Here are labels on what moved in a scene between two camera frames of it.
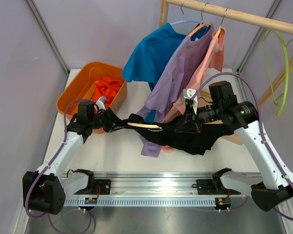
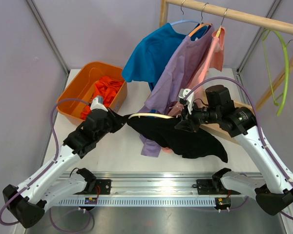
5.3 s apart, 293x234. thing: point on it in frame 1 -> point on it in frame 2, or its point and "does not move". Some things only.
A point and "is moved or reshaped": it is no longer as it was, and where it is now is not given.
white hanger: [155, 128] -> [150, 114]
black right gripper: [189, 123] does not move
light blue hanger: [183, 20] does not move
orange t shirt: [107, 87] does not move
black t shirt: [199, 143] is moved or reshaped
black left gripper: [113, 122] does not move
